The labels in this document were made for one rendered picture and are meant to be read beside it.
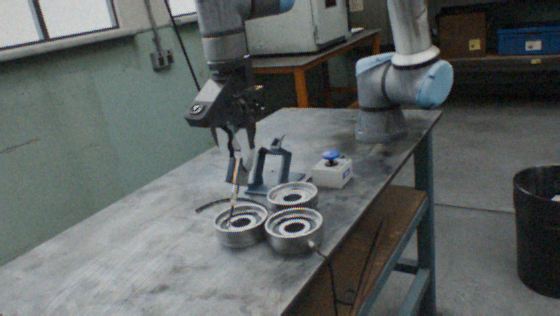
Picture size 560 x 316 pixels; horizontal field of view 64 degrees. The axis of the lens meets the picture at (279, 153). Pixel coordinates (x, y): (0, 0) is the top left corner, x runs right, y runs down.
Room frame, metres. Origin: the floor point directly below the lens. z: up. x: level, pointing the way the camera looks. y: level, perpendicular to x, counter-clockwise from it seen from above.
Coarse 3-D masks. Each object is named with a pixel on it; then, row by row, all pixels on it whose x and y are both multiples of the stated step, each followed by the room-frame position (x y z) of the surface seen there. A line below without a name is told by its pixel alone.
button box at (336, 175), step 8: (328, 160) 0.99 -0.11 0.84; (336, 160) 0.97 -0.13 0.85; (344, 160) 0.98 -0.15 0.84; (312, 168) 0.96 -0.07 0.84; (320, 168) 0.95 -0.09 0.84; (328, 168) 0.94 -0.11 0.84; (336, 168) 0.94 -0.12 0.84; (344, 168) 0.94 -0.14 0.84; (312, 176) 0.96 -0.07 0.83; (320, 176) 0.94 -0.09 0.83; (328, 176) 0.93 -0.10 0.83; (336, 176) 0.92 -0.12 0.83; (344, 176) 0.94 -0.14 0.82; (352, 176) 0.97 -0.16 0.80; (320, 184) 0.95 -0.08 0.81; (328, 184) 0.93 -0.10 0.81; (336, 184) 0.92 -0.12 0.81; (344, 184) 0.93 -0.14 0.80
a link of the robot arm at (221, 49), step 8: (208, 40) 0.80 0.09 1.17; (216, 40) 0.79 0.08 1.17; (224, 40) 0.79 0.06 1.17; (232, 40) 0.79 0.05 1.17; (240, 40) 0.80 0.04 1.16; (208, 48) 0.80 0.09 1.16; (216, 48) 0.79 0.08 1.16; (224, 48) 0.79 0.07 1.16; (232, 48) 0.79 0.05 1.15; (240, 48) 0.80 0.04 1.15; (208, 56) 0.80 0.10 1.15; (216, 56) 0.79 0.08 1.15; (224, 56) 0.79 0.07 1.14; (232, 56) 0.79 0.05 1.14; (240, 56) 0.80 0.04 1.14
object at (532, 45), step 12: (504, 24) 3.97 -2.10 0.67; (516, 24) 3.94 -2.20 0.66; (528, 24) 3.89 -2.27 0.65; (540, 24) 3.83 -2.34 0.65; (552, 24) 3.78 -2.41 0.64; (504, 36) 3.69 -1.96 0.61; (516, 36) 3.63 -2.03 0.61; (528, 36) 3.59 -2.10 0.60; (540, 36) 3.54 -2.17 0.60; (552, 36) 3.49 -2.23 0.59; (504, 48) 3.69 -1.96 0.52; (516, 48) 3.64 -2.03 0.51; (528, 48) 3.59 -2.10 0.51; (540, 48) 3.54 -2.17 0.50; (552, 48) 3.49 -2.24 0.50
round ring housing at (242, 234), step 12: (252, 204) 0.82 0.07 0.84; (216, 216) 0.80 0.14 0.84; (228, 216) 0.81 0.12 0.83; (240, 216) 0.80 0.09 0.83; (252, 216) 0.79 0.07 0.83; (264, 216) 0.79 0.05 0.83; (216, 228) 0.75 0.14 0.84; (240, 228) 0.75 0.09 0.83; (252, 228) 0.73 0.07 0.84; (264, 228) 0.75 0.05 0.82; (228, 240) 0.73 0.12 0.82; (240, 240) 0.73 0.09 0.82; (252, 240) 0.73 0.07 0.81
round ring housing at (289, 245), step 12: (276, 216) 0.77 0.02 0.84; (288, 216) 0.77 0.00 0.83; (312, 216) 0.76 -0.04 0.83; (288, 228) 0.75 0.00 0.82; (300, 228) 0.75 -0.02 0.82; (276, 240) 0.69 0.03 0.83; (288, 240) 0.68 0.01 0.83; (300, 240) 0.68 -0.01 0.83; (312, 240) 0.68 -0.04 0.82; (288, 252) 0.69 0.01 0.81; (300, 252) 0.68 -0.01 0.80
